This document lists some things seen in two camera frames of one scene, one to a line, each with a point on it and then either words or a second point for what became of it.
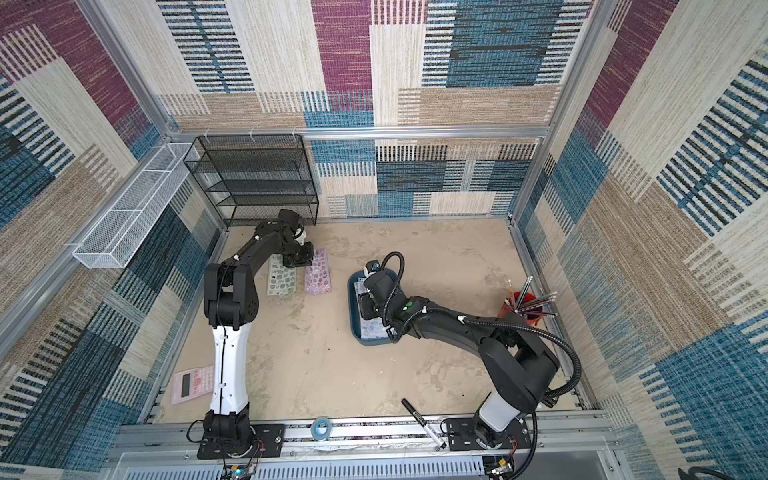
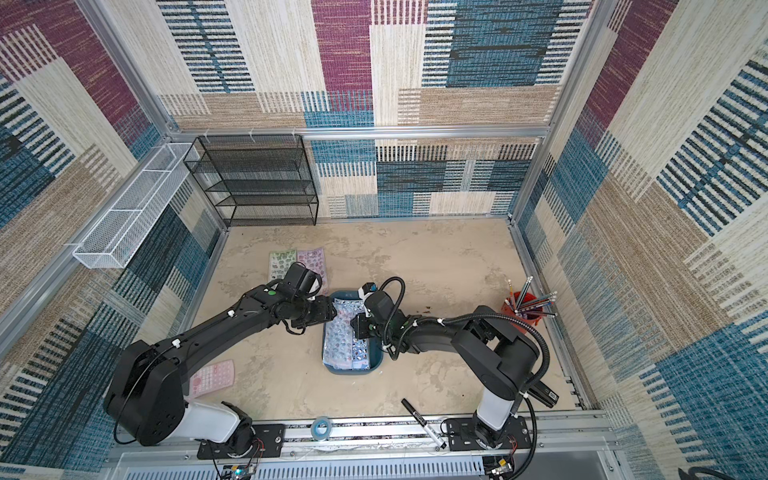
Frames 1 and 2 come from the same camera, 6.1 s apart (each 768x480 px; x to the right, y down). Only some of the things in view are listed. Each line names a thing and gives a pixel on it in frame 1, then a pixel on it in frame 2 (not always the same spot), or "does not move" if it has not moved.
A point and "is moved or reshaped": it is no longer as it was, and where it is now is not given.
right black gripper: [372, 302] → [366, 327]
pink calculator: [192, 383] does not move
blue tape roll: [328, 431] does not move
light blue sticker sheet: [374, 327] is moved or reshaped
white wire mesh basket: [110, 244] does not move
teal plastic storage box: [370, 331] is moved or reshaped
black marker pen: [423, 423] does not move
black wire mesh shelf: [251, 178] does not move
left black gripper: [307, 262] → [328, 312]
